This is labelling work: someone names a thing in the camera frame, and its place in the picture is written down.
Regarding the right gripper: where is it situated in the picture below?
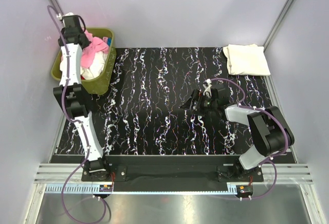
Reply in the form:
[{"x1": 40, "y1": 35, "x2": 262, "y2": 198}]
[{"x1": 180, "y1": 89, "x2": 217, "y2": 118}]

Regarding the pink t-shirt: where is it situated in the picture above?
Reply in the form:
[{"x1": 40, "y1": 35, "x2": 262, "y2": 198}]
[{"x1": 80, "y1": 30, "x2": 109, "y2": 68}]

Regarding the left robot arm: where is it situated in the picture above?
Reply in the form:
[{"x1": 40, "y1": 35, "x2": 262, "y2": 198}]
[{"x1": 53, "y1": 26, "x2": 111, "y2": 181}]

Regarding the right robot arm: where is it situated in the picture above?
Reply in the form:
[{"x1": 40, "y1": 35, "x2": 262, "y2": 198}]
[{"x1": 180, "y1": 87, "x2": 295, "y2": 181}]

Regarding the blue garment in basket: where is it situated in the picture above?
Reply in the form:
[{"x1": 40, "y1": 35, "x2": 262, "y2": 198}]
[{"x1": 107, "y1": 38, "x2": 112, "y2": 46}]

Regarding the white shirt in basket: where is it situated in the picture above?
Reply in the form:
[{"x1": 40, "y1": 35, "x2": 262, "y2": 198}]
[{"x1": 60, "y1": 52, "x2": 108, "y2": 80}]

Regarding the olive green plastic basket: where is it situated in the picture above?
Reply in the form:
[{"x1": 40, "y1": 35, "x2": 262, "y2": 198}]
[{"x1": 50, "y1": 27, "x2": 117, "y2": 96}]

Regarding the folded cream t-shirt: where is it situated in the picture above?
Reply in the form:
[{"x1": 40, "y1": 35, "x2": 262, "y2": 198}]
[{"x1": 223, "y1": 44, "x2": 270, "y2": 76}]

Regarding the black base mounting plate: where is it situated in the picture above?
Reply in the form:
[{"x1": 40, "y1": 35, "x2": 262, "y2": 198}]
[{"x1": 81, "y1": 154, "x2": 265, "y2": 193}]

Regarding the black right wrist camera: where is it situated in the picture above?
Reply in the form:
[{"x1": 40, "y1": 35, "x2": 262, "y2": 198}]
[{"x1": 210, "y1": 84, "x2": 228, "y2": 105}]

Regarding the aluminium rail frame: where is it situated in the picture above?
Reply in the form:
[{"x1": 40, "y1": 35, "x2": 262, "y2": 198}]
[{"x1": 34, "y1": 164, "x2": 313, "y2": 195}]

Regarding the right aluminium corner post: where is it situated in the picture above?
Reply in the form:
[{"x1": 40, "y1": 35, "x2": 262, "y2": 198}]
[{"x1": 263, "y1": 0, "x2": 296, "y2": 52}]

